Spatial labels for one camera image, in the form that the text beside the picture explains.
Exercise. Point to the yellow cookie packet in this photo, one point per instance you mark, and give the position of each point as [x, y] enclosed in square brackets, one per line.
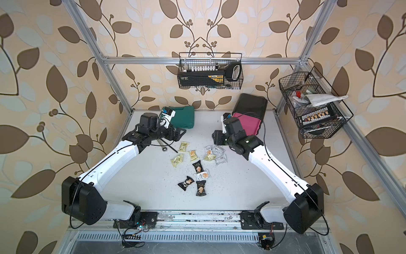
[183, 146]
[193, 155]
[177, 160]
[210, 157]

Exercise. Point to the white cookie packet orange print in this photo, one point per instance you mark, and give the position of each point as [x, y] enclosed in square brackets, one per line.
[208, 150]

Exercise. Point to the pink top drawer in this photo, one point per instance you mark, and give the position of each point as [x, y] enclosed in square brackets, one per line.
[250, 124]

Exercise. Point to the white cookie packet top right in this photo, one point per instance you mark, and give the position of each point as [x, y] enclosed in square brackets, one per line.
[217, 151]

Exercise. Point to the white paper in basket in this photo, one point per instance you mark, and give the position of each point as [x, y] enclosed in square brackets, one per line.
[322, 99]

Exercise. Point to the black cookie packet bottom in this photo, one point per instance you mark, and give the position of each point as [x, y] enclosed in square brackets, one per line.
[201, 188]

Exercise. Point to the right wire basket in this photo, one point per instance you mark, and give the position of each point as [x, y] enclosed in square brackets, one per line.
[317, 109]

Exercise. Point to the back wire basket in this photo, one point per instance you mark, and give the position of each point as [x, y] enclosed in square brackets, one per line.
[212, 70]

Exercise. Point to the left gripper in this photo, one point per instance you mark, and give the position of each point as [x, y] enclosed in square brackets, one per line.
[174, 131]

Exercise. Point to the white cookie packet centre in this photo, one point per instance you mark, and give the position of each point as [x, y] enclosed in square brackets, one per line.
[202, 176]

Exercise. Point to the white cookie packet barcode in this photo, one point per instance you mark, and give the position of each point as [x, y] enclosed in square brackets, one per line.
[221, 159]

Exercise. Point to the yellow cookie packet top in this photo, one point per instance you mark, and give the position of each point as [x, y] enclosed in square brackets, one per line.
[183, 146]

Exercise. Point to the yellow cookie packet left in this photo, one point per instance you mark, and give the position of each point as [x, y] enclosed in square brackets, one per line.
[177, 160]

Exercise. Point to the green plastic tool case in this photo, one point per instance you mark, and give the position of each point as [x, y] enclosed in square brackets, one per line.
[184, 117]

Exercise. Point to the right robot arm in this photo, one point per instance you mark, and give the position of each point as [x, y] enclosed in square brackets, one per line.
[305, 202]

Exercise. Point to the black cookie packet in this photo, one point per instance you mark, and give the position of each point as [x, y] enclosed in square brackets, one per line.
[198, 167]
[201, 188]
[183, 185]

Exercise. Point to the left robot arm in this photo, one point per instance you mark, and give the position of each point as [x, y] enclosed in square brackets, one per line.
[81, 196]

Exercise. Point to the wire basket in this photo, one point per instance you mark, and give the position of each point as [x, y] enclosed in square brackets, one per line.
[317, 109]
[212, 70]

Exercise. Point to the black pink drawer cabinet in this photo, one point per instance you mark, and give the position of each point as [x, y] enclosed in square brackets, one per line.
[248, 104]

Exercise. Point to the yellow cookie packet right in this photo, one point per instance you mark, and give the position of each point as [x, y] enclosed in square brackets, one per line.
[210, 157]

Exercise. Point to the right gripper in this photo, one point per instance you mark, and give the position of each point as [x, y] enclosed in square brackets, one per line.
[217, 138]

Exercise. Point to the black hex key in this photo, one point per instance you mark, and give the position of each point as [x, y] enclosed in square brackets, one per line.
[170, 146]

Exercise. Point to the yellow cookie packet middle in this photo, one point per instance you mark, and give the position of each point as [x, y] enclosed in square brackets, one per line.
[193, 155]

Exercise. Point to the silver ratchet wrench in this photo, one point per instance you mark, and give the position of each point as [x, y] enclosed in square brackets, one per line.
[163, 146]

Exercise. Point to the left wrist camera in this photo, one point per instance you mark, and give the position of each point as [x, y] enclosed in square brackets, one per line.
[166, 116]

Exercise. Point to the black tool box in basket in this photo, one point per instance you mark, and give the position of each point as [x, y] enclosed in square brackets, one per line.
[208, 78]

